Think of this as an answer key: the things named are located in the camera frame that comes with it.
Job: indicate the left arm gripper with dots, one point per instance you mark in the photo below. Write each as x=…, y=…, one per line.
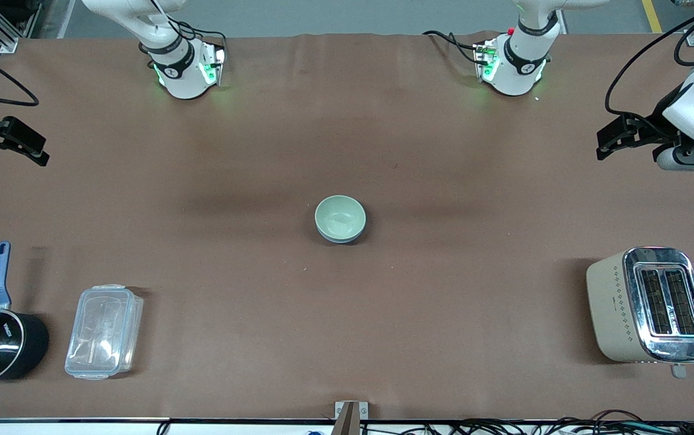
x=653, y=125

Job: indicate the green bowl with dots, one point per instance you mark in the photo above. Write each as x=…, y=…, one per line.
x=340, y=216

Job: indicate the blue bowl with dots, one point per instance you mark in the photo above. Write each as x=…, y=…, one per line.
x=341, y=241

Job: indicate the right arm base connector panel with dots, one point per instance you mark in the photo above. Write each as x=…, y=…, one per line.
x=215, y=63

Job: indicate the left arm base connector panel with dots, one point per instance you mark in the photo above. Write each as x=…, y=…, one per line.
x=485, y=60

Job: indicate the beige chrome toaster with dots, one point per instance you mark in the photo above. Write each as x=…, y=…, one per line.
x=619, y=308

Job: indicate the clear plastic food container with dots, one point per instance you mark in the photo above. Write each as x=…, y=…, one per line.
x=104, y=331

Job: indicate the brown table cover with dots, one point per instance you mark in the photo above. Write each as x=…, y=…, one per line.
x=347, y=338

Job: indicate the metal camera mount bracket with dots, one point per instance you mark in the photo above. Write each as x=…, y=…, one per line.
x=350, y=417

